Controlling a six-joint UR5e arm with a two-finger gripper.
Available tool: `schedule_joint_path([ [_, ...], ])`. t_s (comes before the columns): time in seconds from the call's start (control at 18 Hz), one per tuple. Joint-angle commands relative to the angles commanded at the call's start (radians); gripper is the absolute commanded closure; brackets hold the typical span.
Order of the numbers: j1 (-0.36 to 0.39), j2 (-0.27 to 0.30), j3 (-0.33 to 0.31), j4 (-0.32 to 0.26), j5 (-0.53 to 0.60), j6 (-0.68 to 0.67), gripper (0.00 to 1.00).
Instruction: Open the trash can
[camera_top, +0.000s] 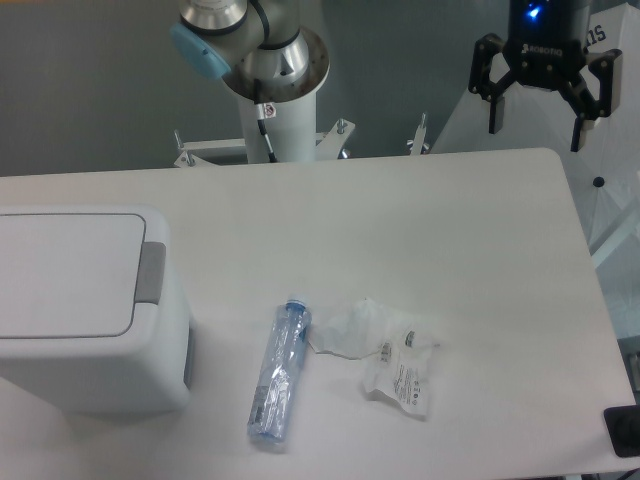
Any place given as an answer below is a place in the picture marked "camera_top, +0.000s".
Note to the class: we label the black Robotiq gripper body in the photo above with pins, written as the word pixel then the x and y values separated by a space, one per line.
pixel 546 42

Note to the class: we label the white trash can lid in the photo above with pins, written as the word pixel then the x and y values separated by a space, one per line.
pixel 68 275

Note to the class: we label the grey trash can push button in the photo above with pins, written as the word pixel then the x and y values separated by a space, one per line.
pixel 150 275

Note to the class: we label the white trash can body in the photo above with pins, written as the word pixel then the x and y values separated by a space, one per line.
pixel 145 370

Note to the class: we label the white Superior umbrella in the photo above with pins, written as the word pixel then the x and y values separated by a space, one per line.
pixel 603 175

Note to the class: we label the crumpled white tissue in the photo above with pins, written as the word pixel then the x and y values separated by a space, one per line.
pixel 355 331

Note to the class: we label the clear printed plastic wrapper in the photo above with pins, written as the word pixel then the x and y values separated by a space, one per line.
pixel 398 371

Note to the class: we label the black device at table edge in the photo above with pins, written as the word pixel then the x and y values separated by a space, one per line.
pixel 622 424

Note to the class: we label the crushed clear plastic bottle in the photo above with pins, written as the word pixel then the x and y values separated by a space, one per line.
pixel 280 372

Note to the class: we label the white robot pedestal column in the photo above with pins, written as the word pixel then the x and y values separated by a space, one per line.
pixel 291 129

